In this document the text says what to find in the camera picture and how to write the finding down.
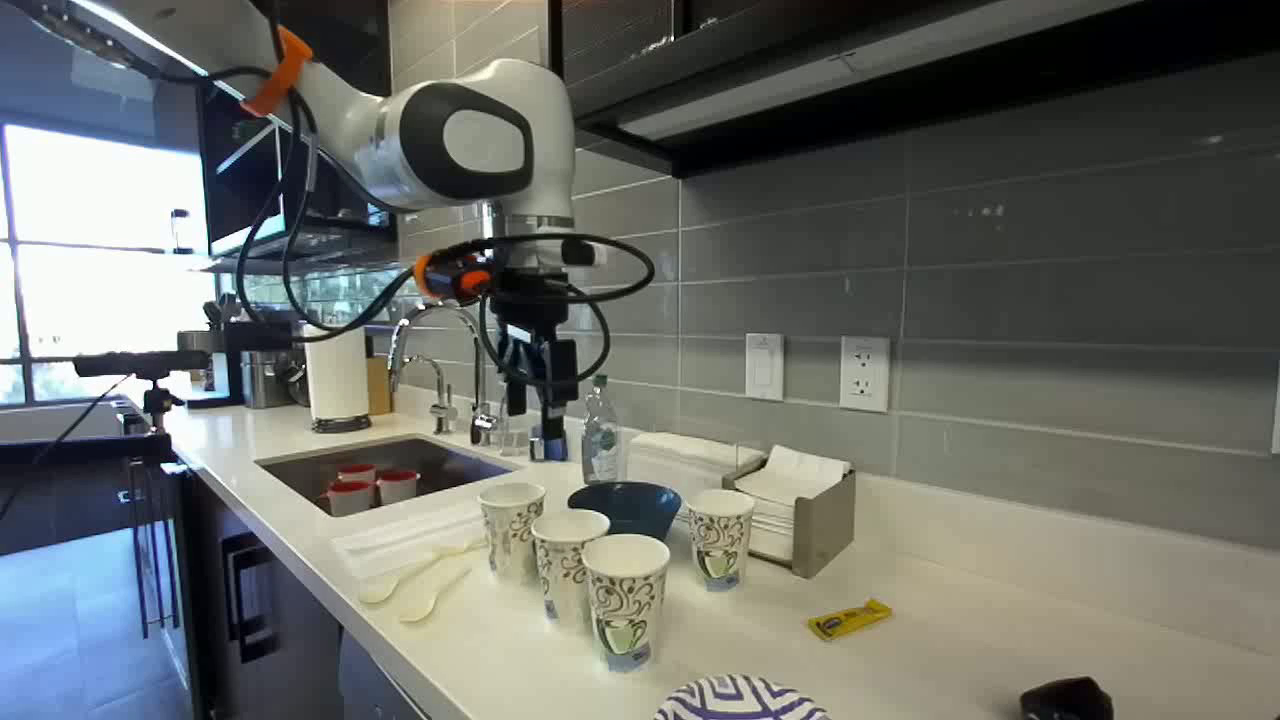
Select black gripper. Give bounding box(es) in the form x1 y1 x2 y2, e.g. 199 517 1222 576
488 267 582 431

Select purple patterned paper bowl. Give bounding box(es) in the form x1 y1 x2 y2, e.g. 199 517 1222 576
652 671 833 720

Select dark blue bowl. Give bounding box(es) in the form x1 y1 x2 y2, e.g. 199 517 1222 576
565 481 687 543

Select patterned paper coffee cup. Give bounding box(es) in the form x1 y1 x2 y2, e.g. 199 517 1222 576
475 481 550 589
686 482 761 594
529 506 617 632
582 531 677 675

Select black coffee machine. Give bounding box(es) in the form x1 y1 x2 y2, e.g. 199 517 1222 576
199 295 311 410

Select blue sponge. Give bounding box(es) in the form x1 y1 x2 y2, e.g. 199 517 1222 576
529 420 575 469

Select clear dish soap bottle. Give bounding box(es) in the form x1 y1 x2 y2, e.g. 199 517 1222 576
582 371 628 488

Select small chrome tap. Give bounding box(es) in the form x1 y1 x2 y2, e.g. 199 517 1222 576
422 352 459 439

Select stainless steel sink basin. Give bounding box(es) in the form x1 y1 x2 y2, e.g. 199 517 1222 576
258 434 522 519

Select chrome kitchen faucet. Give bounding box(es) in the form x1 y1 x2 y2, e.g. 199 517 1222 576
384 302 501 450

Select paper towel roll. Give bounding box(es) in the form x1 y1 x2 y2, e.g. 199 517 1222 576
302 324 375 434

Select white plastic spoon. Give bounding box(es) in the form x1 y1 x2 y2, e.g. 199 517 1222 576
358 548 451 612
396 552 488 626

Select dark lower cabinet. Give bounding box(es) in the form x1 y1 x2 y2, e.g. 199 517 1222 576
169 463 445 720

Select dark cabinet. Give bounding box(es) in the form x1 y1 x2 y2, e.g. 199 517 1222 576
169 463 445 720
544 0 1280 180

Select yellow packet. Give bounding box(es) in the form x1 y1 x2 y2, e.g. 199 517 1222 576
803 594 895 645

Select under-cabinet light bar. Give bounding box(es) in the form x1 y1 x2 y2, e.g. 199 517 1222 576
617 0 1146 143

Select bright window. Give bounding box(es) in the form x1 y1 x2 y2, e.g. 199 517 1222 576
0 117 222 406

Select black side table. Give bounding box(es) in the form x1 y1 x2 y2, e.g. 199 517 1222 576
0 390 183 645

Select dark upper cabinet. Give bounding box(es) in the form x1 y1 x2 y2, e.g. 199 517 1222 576
544 0 1280 180

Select small black object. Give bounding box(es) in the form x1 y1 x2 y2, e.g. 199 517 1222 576
1021 671 1118 720

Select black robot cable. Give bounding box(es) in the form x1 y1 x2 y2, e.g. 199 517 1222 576
196 64 662 384

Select white light switch plate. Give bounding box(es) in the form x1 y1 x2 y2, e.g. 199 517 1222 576
741 326 790 405

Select white wall outlet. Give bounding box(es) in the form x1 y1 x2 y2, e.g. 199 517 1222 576
837 331 891 417

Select dark open wall shelf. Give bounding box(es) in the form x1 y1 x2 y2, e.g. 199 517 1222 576
192 76 402 277

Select black camera on tripod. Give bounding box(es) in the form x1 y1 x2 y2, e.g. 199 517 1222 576
72 348 222 431

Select orange cable strap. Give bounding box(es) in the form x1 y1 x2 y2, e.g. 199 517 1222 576
244 22 317 118

